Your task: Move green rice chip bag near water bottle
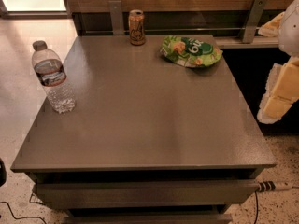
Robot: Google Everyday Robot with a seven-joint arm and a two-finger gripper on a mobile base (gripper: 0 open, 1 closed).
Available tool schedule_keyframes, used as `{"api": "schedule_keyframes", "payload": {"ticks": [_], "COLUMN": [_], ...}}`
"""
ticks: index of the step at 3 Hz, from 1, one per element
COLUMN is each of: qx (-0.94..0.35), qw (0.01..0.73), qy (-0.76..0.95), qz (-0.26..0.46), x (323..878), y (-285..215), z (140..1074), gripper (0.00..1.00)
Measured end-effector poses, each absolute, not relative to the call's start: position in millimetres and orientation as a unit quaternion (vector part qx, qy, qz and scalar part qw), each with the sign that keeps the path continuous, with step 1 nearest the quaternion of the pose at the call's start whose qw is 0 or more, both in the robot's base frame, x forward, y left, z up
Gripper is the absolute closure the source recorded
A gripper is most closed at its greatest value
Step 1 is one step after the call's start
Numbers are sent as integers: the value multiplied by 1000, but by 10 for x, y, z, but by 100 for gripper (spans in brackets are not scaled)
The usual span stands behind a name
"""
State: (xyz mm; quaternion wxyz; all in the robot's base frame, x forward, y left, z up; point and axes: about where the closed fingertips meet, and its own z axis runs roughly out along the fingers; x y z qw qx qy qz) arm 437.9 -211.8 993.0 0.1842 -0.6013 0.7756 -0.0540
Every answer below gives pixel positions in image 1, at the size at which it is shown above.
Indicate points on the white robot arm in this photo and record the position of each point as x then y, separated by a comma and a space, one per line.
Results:
288, 32

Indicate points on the metal wall bracket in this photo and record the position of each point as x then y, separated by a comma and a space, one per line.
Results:
116, 15
248, 31

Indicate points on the grey drawer cabinet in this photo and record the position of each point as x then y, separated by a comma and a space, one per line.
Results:
149, 142

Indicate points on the black object at left edge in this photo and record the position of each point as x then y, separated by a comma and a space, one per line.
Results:
3, 173

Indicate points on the right metal wall bracket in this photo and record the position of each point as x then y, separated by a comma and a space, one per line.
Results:
248, 31

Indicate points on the orange soda can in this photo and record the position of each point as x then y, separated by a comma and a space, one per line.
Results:
136, 27

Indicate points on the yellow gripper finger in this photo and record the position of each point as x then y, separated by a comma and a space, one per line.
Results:
270, 29
281, 92

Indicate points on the clear plastic water bottle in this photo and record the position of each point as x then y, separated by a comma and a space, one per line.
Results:
50, 72

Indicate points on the green rice chip bag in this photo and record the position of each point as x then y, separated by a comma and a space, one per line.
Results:
190, 52

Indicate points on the left metal wall bracket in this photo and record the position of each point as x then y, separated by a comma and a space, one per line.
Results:
116, 15

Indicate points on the striped cable plug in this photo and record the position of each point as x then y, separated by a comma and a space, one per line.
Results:
273, 186

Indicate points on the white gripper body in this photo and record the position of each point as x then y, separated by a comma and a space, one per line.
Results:
290, 30

